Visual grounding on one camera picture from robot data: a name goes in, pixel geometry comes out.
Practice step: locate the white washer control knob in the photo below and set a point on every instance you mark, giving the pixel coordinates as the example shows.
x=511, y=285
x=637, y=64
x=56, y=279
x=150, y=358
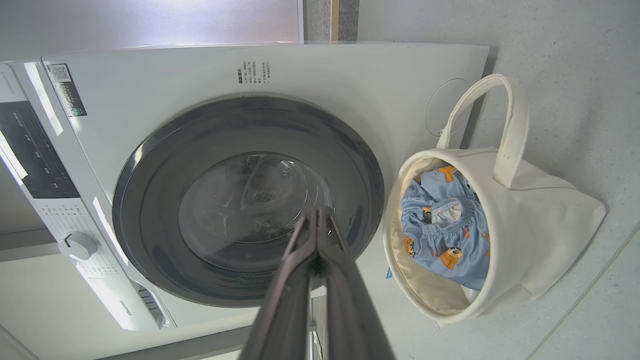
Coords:
x=77, y=246

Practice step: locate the frosted glass panel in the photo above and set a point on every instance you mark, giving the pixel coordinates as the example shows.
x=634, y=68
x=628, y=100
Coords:
x=150, y=20

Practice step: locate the wooden floor strip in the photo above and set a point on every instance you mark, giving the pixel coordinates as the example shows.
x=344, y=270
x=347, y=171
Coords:
x=334, y=20

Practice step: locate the white detergent drawer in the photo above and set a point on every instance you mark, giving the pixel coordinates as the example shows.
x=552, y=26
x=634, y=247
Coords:
x=125, y=300

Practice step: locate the cream canvas laundry basket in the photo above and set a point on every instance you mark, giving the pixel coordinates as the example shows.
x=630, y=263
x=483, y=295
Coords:
x=540, y=215

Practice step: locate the white front-load washing machine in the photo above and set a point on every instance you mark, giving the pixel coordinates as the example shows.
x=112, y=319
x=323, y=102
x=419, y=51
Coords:
x=150, y=90

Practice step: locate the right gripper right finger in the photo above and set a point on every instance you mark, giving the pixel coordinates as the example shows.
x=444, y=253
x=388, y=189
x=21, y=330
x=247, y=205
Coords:
x=350, y=310

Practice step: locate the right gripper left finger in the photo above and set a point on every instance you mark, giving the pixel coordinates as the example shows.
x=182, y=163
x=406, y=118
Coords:
x=285, y=300

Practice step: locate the black washing machine control panel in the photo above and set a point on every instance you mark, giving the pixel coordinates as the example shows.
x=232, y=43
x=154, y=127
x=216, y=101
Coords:
x=35, y=155

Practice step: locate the round drain filter cover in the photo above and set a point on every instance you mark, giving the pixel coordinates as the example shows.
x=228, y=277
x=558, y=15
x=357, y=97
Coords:
x=442, y=107

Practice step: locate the QR code sticker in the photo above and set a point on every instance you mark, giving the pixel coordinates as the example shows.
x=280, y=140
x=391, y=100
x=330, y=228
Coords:
x=66, y=90

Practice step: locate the blue energy label sticker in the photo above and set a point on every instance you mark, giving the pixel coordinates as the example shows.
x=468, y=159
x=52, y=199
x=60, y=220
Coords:
x=388, y=273

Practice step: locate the blue bear-print garment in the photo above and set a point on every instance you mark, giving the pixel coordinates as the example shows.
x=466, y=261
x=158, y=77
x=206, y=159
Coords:
x=450, y=235

